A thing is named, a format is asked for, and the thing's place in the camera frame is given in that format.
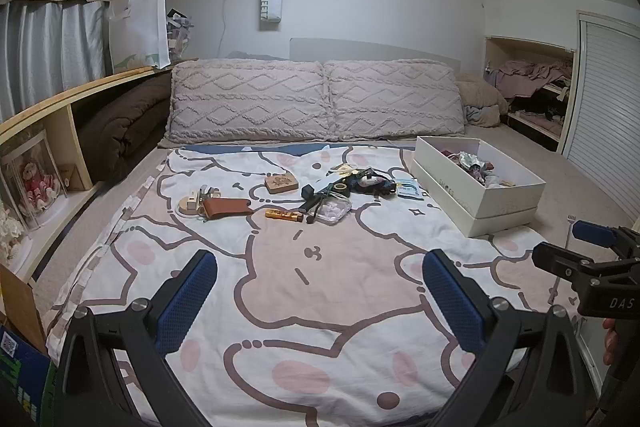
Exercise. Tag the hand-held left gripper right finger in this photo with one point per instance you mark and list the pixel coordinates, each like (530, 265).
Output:
(450, 302)

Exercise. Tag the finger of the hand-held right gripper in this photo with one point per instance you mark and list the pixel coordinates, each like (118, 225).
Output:
(592, 233)
(555, 259)

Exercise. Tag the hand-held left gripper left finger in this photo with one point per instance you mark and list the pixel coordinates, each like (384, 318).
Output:
(187, 302)

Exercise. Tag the white cardboard box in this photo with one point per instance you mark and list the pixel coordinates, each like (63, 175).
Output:
(475, 202)

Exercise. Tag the brown leather case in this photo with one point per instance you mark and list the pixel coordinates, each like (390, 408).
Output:
(225, 207)

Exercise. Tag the gold tube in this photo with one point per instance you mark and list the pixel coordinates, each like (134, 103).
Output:
(284, 215)

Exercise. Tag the dark crochet pouch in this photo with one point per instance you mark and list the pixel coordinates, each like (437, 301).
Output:
(370, 182)

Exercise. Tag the brown round-tipped stick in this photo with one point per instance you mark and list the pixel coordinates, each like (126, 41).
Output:
(310, 218)

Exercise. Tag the clear plastic case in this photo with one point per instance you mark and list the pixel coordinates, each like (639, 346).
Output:
(332, 209)

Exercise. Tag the black yellow tape roll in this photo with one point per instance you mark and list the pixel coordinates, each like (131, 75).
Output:
(341, 188)

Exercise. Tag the person's right hand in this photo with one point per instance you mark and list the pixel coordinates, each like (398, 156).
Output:
(611, 342)

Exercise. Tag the beige bed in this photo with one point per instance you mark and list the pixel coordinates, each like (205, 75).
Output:
(560, 177)

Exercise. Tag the printed wooden piece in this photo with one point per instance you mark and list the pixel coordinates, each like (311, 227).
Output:
(507, 183)

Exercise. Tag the white cloth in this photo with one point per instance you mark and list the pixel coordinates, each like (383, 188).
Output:
(492, 181)

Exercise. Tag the silver metal clips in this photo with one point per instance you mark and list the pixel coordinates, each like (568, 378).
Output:
(207, 192)

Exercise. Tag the printed blanket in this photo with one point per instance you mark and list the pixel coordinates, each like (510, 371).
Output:
(300, 307)

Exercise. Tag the dark crochet piece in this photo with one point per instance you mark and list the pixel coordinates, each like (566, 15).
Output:
(485, 169)

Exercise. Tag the blue white packet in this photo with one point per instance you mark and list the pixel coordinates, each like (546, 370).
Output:
(409, 189)

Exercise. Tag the white shutter door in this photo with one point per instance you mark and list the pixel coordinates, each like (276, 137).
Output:
(605, 107)

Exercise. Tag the green foil bundle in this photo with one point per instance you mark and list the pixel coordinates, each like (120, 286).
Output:
(470, 159)

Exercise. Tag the dark clothes pile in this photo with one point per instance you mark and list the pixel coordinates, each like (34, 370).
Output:
(542, 107)

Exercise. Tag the wooden block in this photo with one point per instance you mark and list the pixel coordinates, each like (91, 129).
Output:
(280, 183)

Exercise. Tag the black bar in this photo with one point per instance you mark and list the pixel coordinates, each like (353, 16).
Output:
(311, 204)

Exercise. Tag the small black box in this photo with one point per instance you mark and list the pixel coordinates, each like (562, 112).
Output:
(307, 192)

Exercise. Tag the blue-grey cloth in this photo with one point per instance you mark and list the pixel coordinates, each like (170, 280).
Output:
(475, 113)

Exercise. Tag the brown cardboard box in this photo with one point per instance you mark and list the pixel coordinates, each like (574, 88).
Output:
(17, 302)

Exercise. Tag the pink clothes pile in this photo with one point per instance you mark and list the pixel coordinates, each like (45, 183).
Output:
(530, 74)

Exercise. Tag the beige plush cushion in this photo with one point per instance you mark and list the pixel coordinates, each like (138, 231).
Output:
(482, 99)

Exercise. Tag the blue printed box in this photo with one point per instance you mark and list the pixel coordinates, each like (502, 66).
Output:
(22, 372)

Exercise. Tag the brown folded blanket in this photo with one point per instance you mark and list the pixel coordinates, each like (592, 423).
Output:
(125, 122)

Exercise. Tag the white flower ornament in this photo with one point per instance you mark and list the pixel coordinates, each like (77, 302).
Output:
(10, 232)

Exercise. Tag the doll in clear case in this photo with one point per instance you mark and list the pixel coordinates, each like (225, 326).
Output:
(35, 187)

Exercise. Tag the built-in closet shelf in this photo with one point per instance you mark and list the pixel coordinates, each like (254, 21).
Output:
(520, 44)

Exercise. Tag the beige knitted pillow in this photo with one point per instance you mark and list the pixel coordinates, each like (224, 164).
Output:
(247, 102)
(395, 99)

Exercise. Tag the wooden shelf unit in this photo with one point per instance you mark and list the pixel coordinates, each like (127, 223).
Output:
(45, 104)

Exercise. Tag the grey headboard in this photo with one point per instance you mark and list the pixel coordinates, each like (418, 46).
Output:
(375, 49)

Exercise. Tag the white tote bag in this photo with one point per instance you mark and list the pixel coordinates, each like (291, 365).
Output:
(137, 27)

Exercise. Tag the grey curtain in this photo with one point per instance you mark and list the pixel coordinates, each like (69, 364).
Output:
(50, 57)

